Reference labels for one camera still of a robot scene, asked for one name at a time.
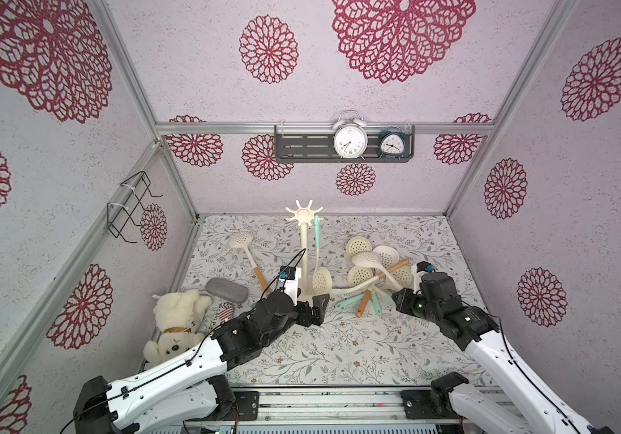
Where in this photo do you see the cream skimmer round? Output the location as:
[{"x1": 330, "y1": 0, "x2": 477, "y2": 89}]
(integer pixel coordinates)
[{"x1": 345, "y1": 236, "x2": 373, "y2": 259}]

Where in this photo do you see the cream skimmer green handle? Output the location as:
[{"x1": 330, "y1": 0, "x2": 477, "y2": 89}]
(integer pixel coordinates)
[
  {"x1": 312, "y1": 215, "x2": 332, "y2": 296},
  {"x1": 332, "y1": 266, "x2": 375, "y2": 310}
]

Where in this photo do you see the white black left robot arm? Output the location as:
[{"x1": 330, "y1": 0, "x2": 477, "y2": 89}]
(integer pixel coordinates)
[{"x1": 72, "y1": 291, "x2": 330, "y2": 433}]

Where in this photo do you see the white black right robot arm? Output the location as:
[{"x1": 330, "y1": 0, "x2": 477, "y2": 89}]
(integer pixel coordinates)
[{"x1": 392, "y1": 272, "x2": 612, "y2": 433}]

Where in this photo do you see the cream skimmer near left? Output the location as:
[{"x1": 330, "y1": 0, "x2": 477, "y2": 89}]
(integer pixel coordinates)
[{"x1": 368, "y1": 260, "x2": 414, "y2": 316}]

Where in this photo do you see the cream skimmer behind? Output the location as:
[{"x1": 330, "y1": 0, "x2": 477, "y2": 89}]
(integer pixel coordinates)
[{"x1": 373, "y1": 245, "x2": 400, "y2": 269}]

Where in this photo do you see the cream skimmer edge-on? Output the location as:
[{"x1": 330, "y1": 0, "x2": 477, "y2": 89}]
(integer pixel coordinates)
[{"x1": 351, "y1": 252, "x2": 409, "y2": 290}]

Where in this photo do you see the cream utensil rack stand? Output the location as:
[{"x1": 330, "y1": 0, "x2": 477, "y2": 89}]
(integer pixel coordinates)
[{"x1": 286, "y1": 200, "x2": 322, "y2": 302}]

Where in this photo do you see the flag pattern packet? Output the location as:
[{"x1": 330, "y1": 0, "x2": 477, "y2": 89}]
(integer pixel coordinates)
[{"x1": 217, "y1": 302, "x2": 236, "y2": 325}]

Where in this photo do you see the grey oblong case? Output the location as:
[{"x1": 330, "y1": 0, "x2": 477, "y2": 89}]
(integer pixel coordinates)
[{"x1": 205, "y1": 278, "x2": 249, "y2": 304}]

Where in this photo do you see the white teddy bear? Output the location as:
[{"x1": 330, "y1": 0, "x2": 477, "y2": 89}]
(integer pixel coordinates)
[{"x1": 144, "y1": 289, "x2": 213, "y2": 365}]

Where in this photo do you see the dark green alarm clock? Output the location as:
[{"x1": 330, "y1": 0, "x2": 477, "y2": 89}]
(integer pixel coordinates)
[{"x1": 377, "y1": 130, "x2": 406, "y2": 159}]

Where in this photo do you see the white alarm clock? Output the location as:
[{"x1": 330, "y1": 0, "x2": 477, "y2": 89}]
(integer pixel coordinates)
[{"x1": 331, "y1": 110, "x2": 368, "y2": 159}]

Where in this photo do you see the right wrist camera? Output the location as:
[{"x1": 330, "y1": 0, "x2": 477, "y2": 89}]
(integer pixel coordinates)
[{"x1": 411, "y1": 261, "x2": 435, "y2": 293}]

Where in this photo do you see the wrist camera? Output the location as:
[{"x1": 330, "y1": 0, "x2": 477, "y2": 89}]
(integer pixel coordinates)
[
  {"x1": 411, "y1": 261, "x2": 435, "y2": 293},
  {"x1": 278, "y1": 266, "x2": 301, "y2": 305}
]

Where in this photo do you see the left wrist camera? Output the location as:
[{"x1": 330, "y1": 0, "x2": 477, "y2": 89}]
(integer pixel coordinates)
[{"x1": 278, "y1": 266, "x2": 301, "y2": 305}]

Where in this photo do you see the lone skimmer orange handle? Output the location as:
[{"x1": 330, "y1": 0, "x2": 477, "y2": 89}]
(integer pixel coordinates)
[{"x1": 228, "y1": 231, "x2": 269, "y2": 295}]

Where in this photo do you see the metal base rail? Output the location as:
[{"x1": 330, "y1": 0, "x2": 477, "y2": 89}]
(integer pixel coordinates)
[{"x1": 135, "y1": 386, "x2": 481, "y2": 433}]

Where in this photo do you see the grey wall shelf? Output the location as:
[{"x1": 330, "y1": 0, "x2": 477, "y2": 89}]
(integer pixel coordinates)
[{"x1": 274, "y1": 124, "x2": 415, "y2": 164}]

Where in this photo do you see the black wire wall rack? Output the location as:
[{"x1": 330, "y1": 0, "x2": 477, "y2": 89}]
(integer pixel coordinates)
[{"x1": 106, "y1": 170, "x2": 162, "y2": 244}]

